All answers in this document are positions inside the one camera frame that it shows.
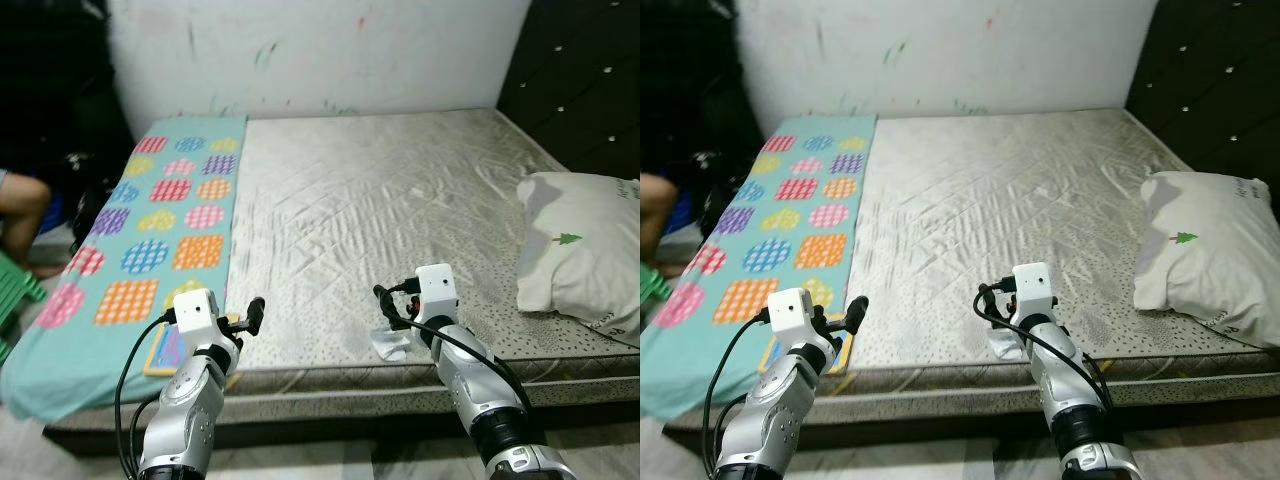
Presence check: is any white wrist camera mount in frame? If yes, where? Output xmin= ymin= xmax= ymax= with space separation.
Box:
xmin=415 ymin=264 xmax=459 ymax=326
xmin=1012 ymin=263 xmax=1054 ymax=323
xmin=765 ymin=288 xmax=813 ymax=346
xmin=175 ymin=289 xmax=221 ymax=346

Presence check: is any teal blanket with colourful patches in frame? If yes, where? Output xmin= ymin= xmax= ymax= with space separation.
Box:
xmin=0 ymin=115 xmax=248 ymax=421
xmin=640 ymin=115 xmax=878 ymax=421

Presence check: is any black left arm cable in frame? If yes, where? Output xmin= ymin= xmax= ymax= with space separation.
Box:
xmin=702 ymin=315 xmax=771 ymax=480
xmin=115 ymin=315 xmax=181 ymax=480

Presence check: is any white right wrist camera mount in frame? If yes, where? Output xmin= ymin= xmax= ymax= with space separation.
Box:
xmin=1012 ymin=263 xmax=1054 ymax=323
xmin=415 ymin=264 xmax=459 ymax=326

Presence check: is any black bag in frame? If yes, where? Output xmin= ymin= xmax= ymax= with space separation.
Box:
xmin=60 ymin=150 xmax=113 ymax=251
xmin=690 ymin=150 xmax=736 ymax=241

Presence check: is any black tufted headboard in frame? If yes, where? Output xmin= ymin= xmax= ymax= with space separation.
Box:
xmin=1125 ymin=0 xmax=1280 ymax=186
xmin=497 ymin=0 xmax=641 ymax=181

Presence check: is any person's bare leg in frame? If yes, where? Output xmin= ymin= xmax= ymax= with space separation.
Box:
xmin=0 ymin=170 xmax=51 ymax=263
xmin=640 ymin=172 xmax=681 ymax=263

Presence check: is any white pillow with tree print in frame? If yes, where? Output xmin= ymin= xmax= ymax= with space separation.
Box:
xmin=1133 ymin=170 xmax=1280 ymax=349
xmin=515 ymin=172 xmax=641 ymax=337

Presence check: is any grey bed base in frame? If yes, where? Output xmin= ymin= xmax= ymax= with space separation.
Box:
xmin=45 ymin=385 xmax=641 ymax=456
xmin=665 ymin=385 xmax=1280 ymax=436

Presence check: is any green plastic stool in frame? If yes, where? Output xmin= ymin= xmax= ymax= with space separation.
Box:
xmin=0 ymin=250 xmax=46 ymax=361
xmin=640 ymin=262 xmax=673 ymax=306

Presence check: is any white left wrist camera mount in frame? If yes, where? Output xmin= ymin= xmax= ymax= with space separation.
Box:
xmin=175 ymin=289 xmax=221 ymax=346
xmin=765 ymin=288 xmax=813 ymax=346

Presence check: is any white paper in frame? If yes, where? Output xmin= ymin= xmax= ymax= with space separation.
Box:
xmin=988 ymin=328 xmax=1031 ymax=363
xmin=368 ymin=327 xmax=413 ymax=364

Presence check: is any grey quilted mattress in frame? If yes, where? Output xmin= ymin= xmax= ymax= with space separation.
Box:
xmin=40 ymin=108 xmax=641 ymax=401
xmin=665 ymin=108 xmax=1280 ymax=401

